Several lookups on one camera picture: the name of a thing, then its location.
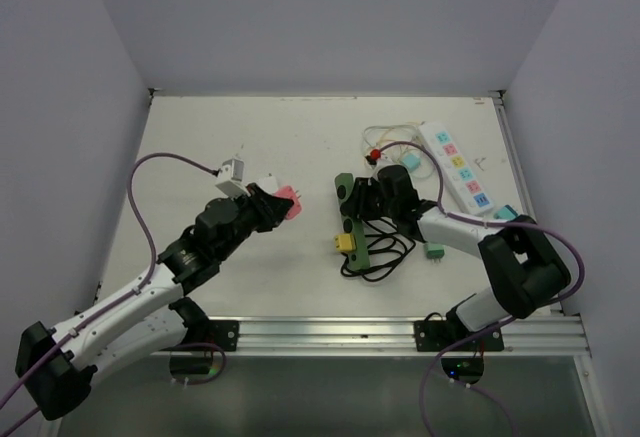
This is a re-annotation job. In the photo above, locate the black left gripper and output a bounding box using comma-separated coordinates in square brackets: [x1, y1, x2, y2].
[215, 181, 293, 261]

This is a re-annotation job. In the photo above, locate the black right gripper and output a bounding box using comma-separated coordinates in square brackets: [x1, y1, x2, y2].
[342, 177, 399, 221]

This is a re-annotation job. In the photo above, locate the pink plug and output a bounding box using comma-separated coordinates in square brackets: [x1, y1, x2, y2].
[274, 186, 302, 220]

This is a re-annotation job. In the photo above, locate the white cube charger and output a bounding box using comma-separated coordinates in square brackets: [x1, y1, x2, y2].
[257, 174, 280, 195]

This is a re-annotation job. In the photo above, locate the small yellow plug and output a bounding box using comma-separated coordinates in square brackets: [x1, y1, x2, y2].
[334, 233, 357, 254]

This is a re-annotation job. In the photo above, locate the black power cord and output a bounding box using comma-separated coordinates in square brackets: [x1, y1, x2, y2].
[340, 219, 417, 284]

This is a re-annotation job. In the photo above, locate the green power strip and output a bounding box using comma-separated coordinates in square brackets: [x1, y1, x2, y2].
[334, 173, 370, 273]

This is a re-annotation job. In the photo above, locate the light blue charger plug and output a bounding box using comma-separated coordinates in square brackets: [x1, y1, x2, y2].
[400, 154, 421, 173]

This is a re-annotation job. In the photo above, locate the green cube plug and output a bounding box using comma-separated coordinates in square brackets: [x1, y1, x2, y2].
[424, 242, 445, 262]

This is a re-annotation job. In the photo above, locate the white multi-socket power strip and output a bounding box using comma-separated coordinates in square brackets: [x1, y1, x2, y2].
[418, 122, 494, 217]

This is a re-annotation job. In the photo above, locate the teal cube plug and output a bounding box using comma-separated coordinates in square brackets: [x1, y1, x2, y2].
[494, 205, 519, 221]

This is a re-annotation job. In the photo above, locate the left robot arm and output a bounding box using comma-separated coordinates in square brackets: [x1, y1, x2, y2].
[15, 183, 301, 421]

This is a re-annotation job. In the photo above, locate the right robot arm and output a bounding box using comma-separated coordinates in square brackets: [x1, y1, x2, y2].
[337, 165, 571, 350]

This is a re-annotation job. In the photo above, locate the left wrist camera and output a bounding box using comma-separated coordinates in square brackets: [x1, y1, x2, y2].
[215, 157, 248, 198]

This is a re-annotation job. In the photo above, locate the yellow usb cable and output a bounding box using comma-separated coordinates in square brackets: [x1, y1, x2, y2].
[367, 121, 426, 158]

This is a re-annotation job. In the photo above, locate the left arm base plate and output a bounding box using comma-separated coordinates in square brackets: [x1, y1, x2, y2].
[164, 318, 240, 354]

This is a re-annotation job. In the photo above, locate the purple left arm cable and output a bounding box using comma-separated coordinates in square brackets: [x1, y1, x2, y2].
[0, 152, 226, 428]

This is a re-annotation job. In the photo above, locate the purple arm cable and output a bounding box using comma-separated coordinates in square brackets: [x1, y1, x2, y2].
[0, 152, 226, 428]
[382, 140, 586, 437]

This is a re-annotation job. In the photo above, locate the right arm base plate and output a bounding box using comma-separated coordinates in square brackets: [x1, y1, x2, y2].
[413, 319, 505, 352]

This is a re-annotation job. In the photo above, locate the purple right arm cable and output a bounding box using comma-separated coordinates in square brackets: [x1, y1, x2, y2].
[382, 140, 586, 437]

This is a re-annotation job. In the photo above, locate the aluminium mounting rail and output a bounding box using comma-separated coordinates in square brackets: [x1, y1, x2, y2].
[62, 315, 594, 358]

